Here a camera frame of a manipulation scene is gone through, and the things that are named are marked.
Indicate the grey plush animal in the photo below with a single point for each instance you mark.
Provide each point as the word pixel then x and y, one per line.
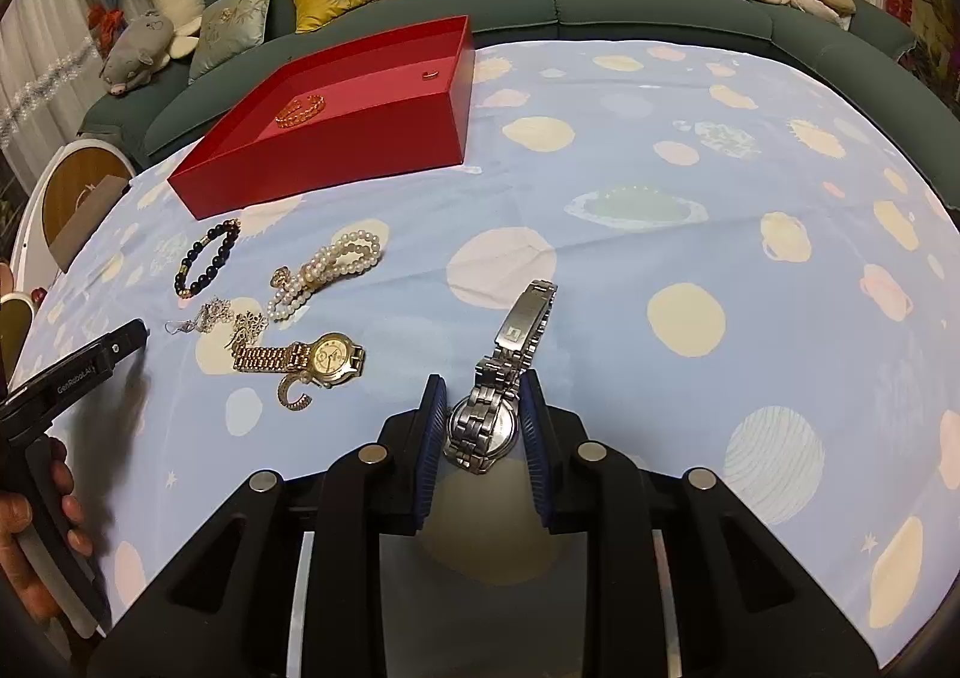
pixel 139 48

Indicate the silver wristwatch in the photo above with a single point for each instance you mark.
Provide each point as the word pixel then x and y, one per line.
pixel 480 423

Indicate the grey-blue embroidered cushion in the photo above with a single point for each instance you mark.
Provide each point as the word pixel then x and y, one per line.
pixel 229 25

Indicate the teal sofa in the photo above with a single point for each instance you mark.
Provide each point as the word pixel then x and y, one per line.
pixel 637 3

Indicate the gold wristwatch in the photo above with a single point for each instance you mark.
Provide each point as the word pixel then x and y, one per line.
pixel 334 355

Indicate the silver tinsel curtain tie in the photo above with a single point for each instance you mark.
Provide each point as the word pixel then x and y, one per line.
pixel 45 89

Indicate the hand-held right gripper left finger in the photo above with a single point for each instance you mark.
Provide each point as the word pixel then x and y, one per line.
pixel 429 453

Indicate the red box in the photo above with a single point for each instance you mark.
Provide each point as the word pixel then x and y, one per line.
pixel 315 160

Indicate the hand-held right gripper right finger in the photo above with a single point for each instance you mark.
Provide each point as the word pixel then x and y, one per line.
pixel 534 453

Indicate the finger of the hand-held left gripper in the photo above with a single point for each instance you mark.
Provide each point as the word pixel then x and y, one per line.
pixel 75 374

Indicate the person's left hand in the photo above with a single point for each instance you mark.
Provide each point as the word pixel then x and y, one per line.
pixel 15 550

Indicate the red curtain ornament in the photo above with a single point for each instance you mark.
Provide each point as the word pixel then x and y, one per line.
pixel 105 18

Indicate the white exercise bike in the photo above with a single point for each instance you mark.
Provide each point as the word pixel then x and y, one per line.
pixel 75 175

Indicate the white plush cushion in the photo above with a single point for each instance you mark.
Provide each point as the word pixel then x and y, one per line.
pixel 821 10

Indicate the white sheer curtain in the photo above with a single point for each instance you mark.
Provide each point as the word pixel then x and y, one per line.
pixel 37 33

